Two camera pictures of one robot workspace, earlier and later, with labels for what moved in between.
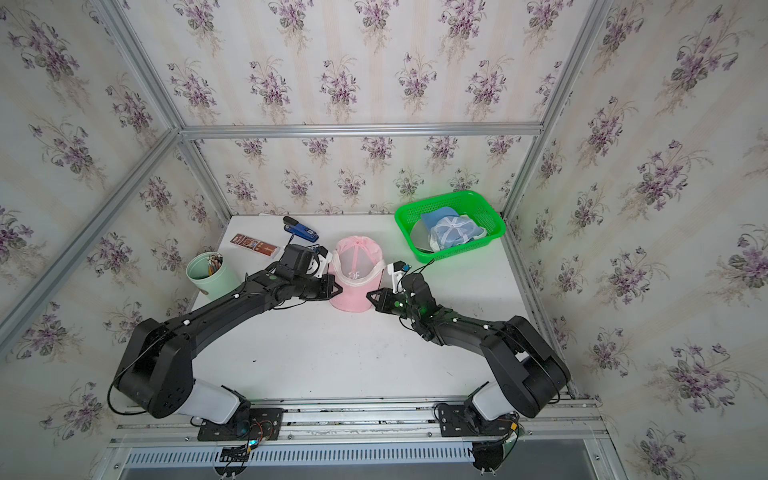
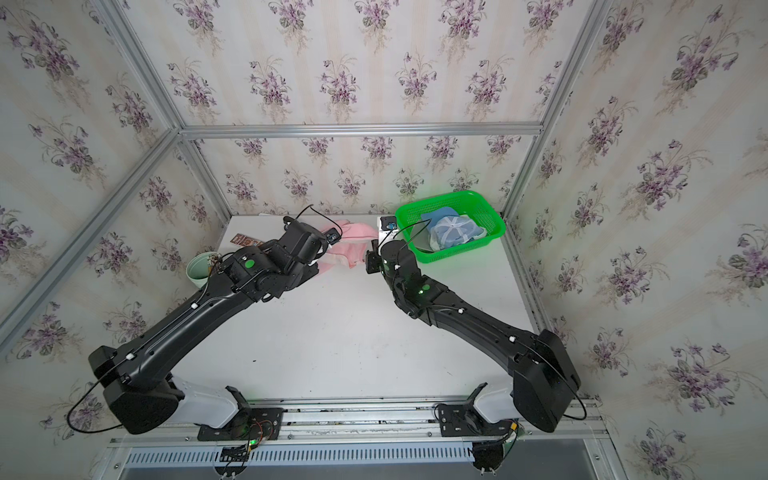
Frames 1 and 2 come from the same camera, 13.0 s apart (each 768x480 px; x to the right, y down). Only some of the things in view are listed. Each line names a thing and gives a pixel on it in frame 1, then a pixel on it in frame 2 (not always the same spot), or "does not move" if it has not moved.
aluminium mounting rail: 368,419 does not move
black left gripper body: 311,287 to 305,273
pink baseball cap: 357,265 to 352,246
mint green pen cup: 210,273 does not move
